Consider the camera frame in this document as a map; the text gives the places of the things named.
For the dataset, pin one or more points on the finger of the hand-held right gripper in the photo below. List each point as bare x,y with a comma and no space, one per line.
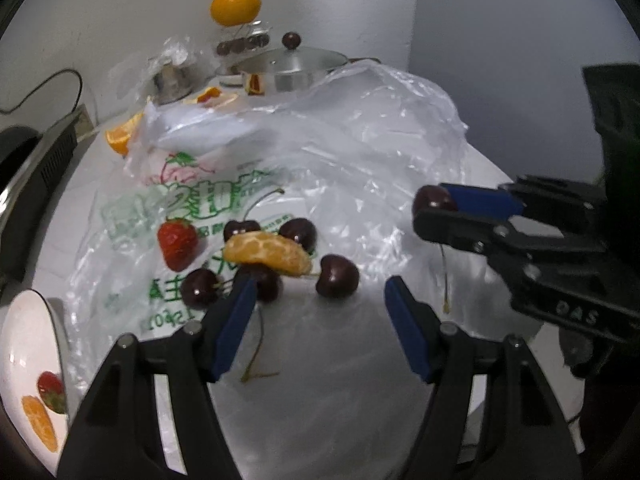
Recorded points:
450,227
480,200

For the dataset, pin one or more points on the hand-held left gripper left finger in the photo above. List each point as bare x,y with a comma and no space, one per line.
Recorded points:
232,320

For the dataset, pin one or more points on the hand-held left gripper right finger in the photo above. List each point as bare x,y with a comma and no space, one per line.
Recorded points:
407,325

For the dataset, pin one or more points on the dark red cherry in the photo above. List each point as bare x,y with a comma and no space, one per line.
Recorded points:
298,234
234,229
267,284
434,200
339,276
200,287

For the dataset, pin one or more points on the peeled tangerine segment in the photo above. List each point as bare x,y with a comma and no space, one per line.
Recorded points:
267,255
40,425

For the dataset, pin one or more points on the white round plate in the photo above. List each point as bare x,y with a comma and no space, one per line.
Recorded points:
25,340

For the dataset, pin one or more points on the red strawberry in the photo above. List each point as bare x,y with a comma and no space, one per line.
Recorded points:
177,242
50,390

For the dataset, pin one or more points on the clear printed plastic bag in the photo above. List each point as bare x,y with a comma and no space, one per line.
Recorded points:
350,160

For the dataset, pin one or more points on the steel pot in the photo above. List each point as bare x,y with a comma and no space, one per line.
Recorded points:
295,82

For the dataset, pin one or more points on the cut orange half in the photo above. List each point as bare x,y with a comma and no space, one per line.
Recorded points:
120,136

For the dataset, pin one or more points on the cut red-fleshed orange piece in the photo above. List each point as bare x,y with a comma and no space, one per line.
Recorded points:
212,95

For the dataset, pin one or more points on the steel cup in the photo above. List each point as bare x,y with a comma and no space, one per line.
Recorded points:
172,79

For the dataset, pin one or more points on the steel induction cooker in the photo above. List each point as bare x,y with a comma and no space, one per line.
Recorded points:
50,150

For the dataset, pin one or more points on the clear glass fruit dish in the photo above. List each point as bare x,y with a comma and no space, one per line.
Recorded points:
245,44

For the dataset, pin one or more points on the crumpled clear plastic wrap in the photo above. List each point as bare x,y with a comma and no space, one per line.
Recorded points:
175,49

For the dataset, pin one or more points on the whole orange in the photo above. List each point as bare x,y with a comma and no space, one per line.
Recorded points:
235,5

